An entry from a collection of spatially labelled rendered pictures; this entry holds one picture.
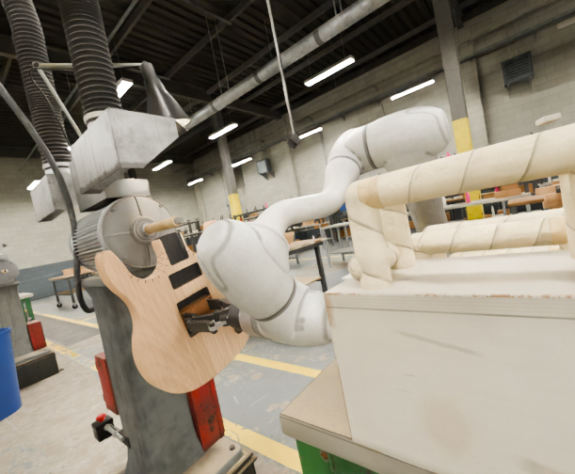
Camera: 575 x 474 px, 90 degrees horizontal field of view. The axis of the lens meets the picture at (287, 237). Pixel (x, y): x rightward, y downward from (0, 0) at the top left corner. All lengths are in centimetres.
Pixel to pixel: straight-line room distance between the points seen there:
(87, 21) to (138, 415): 127
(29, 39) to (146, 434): 159
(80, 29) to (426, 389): 113
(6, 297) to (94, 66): 363
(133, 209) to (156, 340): 49
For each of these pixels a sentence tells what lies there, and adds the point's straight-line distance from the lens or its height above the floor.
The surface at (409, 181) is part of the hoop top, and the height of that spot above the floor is 120.
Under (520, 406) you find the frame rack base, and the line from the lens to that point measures 31.
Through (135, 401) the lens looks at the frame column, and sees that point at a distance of 132.
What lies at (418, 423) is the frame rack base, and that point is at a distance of 34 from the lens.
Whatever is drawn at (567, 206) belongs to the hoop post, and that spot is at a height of 115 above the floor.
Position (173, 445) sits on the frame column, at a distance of 146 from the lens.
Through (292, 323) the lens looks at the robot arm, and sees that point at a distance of 51.
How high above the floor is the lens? 119
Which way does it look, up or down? 3 degrees down
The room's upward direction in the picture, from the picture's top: 11 degrees counter-clockwise
